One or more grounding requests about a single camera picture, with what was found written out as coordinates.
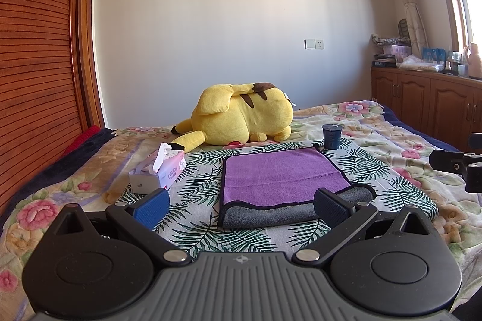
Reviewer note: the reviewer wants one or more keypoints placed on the wooden cabinet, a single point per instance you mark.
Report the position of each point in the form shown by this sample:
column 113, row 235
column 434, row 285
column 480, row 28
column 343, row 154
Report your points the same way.
column 445, row 107

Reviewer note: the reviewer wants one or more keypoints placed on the pink tissue box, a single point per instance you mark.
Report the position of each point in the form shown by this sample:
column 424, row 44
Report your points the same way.
column 159, row 170

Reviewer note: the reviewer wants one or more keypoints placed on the white plastic bag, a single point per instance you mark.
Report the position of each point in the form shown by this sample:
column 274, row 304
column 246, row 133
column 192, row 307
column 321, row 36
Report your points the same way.
column 413, row 63

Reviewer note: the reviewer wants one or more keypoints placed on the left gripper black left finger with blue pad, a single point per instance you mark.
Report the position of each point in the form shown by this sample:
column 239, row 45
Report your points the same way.
column 136, row 222

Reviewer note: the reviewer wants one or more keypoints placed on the blue box on cabinet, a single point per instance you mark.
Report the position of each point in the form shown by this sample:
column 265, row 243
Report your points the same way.
column 434, row 54

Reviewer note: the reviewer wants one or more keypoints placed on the white wall switch plate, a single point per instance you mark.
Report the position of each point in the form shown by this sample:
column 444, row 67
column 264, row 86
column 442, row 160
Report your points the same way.
column 314, row 44

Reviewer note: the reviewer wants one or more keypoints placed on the yellow plush toy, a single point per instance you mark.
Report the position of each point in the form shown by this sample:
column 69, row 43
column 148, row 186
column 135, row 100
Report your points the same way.
column 227, row 113

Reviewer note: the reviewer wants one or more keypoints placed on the floral bed blanket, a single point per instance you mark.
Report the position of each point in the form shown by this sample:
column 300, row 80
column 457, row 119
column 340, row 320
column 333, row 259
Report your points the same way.
column 103, row 179

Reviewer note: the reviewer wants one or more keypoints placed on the pink detergent bottle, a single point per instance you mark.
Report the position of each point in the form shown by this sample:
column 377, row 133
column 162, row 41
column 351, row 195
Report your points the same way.
column 474, row 61

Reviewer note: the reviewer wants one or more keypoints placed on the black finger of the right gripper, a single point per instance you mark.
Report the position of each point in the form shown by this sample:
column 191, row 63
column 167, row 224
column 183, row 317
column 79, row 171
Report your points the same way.
column 465, row 164

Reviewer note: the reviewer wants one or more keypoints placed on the red and navy folded blankets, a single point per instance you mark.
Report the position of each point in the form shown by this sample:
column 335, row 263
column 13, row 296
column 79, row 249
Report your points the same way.
column 77, row 154

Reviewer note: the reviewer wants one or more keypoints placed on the purple and grey towel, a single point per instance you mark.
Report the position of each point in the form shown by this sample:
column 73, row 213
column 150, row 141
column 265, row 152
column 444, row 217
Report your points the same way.
column 276, row 188

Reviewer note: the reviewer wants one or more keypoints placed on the dark blue cup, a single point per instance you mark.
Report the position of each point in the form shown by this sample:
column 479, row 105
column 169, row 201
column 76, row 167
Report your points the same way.
column 332, row 136

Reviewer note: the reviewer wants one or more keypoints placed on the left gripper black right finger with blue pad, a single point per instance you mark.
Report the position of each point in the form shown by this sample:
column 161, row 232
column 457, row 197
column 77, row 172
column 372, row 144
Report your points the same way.
column 348, row 213

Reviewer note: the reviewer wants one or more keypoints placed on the wooden slatted wardrobe door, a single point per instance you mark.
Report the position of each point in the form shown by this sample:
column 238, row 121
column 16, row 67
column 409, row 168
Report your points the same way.
column 43, row 106

